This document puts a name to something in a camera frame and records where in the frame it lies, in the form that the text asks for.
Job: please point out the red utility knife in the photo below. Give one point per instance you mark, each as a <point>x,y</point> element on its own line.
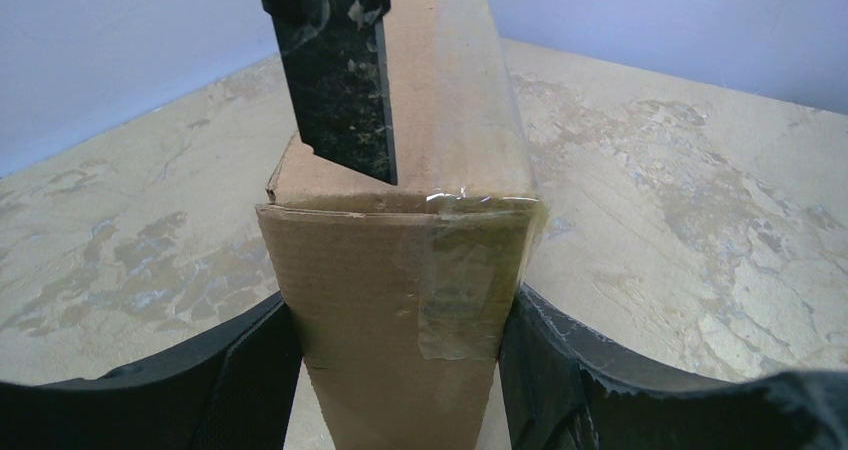
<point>335,61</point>

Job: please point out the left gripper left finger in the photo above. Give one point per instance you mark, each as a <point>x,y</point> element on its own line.
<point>230,387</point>

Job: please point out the brown cardboard express box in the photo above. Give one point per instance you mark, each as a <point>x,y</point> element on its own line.
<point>400,293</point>

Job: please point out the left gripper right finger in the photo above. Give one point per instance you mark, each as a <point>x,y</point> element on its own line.
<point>566,386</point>

